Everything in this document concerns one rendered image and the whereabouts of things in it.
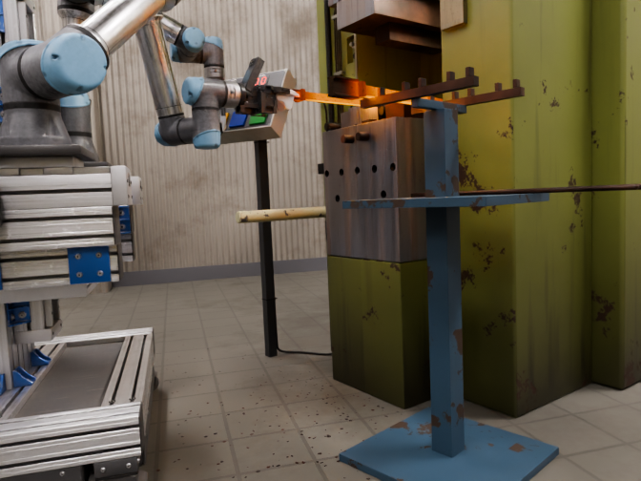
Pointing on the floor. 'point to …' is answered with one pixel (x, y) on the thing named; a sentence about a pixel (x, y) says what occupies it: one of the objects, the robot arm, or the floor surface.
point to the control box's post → (265, 250)
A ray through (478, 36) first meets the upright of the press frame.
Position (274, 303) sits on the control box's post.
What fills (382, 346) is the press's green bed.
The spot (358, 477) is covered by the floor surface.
